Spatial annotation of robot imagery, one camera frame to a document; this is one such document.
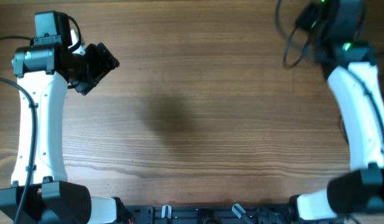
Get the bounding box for black cable bundle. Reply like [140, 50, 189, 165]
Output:
[274, 0, 317, 69]

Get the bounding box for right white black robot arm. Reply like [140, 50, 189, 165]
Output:
[294, 1, 384, 222]

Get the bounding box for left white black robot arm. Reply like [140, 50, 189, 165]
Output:
[0, 11, 121, 223]

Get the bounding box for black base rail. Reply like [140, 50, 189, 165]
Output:
[116, 203, 345, 224]

